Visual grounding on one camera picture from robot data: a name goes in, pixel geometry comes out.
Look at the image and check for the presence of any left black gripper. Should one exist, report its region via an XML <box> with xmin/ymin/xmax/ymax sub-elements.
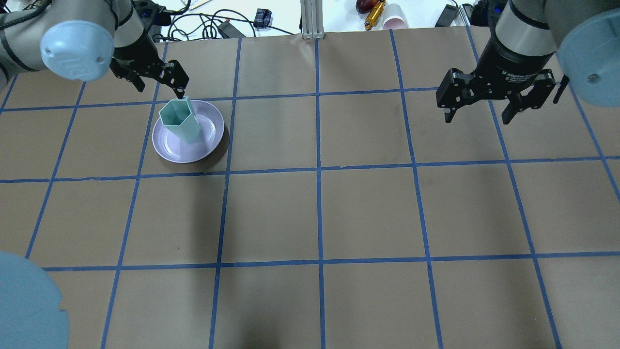
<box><xmin>110</xmin><ymin>32</ymin><xmax>189</xmax><ymax>99</ymax></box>

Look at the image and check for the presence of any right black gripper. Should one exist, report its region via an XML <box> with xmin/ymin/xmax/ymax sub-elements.
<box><xmin>436</xmin><ymin>37</ymin><xmax>556</xmax><ymax>125</ymax></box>

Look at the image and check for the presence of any mint green hexagonal cup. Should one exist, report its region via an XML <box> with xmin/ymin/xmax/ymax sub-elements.
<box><xmin>158</xmin><ymin>97</ymin><xmax>202</xmax><ymax>143</ymax></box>

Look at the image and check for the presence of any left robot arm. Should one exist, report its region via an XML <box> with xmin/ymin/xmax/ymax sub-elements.
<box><xmin>0</xmin><ymin>0</ymin><xmax>189</xmax><ymax>349</ymax></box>

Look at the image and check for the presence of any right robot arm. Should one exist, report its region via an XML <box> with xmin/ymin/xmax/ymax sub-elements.
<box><xmin>436</xmin><ymin>0</ymin><xmax>620</xmax><ymax>125</ymax></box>

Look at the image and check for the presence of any lavender plate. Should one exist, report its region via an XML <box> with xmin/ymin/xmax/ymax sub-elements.
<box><xmin>152</xmin><ymin>99</ymin><xmax>225</xmax><ymax>163</ymax></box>

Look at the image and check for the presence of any pink paper cup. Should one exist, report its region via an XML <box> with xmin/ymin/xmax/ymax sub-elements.
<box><xmin>381</xmin><ymin>3</ymin><xmax>409</xmax><ymax>30</ymax></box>

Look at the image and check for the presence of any black power adapter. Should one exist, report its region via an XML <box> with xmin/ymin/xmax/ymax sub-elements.
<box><xmin>217</xmin><ymin>21</ymin><xmax>246</xmax><ymax>38</ymax></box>

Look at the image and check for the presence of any black device on table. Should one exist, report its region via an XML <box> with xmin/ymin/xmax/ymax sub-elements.
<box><xmin>435</xmin><ymin>4</ymin><xmax>459</xmax><ymax>27</ymax></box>

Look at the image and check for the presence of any small black connector box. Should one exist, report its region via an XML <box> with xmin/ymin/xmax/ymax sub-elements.
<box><xmin>253</xmin><ymin>8</ymin><xmax>272</xmax><ymax>29</ymax></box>

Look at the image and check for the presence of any yellow metal cylinder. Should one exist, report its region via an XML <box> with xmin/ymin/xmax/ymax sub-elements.
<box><xmin>364</xmin><ymin>0</ymin><xmax>386</xmax><ymax>31</ymax></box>

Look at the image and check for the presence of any dark red round object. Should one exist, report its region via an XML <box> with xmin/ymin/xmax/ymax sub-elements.
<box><xmin>355</xmin><ymin>0</ymin><xmax>378</xmax><ymax>14</ymax></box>

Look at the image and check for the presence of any black cable bundle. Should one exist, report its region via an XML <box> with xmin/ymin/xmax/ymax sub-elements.
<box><xmin>167</xmin><ymin>9</ymin><xmax>296</xmax><ymax>42</ymax></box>

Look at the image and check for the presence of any aluminium frame post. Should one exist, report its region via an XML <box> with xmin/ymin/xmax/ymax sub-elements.
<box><xmin>300</xmin><ymin>0</ymin><xmax>325</xmax><ymax>40</ymax></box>

